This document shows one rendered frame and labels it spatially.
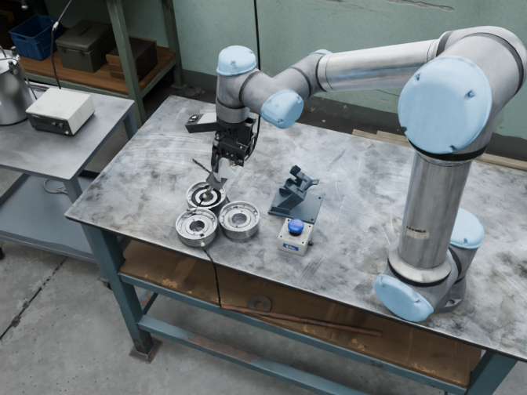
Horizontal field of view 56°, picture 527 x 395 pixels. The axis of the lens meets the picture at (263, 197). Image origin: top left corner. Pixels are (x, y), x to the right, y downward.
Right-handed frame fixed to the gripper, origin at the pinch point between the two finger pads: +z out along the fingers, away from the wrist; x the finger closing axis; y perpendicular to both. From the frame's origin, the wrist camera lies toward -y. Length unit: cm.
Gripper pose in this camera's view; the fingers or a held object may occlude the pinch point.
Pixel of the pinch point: (219, 172)
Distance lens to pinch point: 126.2
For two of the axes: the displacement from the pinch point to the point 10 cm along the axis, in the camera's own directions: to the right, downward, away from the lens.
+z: -1.1, 6.5, 7.6
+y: 9.2, 3.5, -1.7
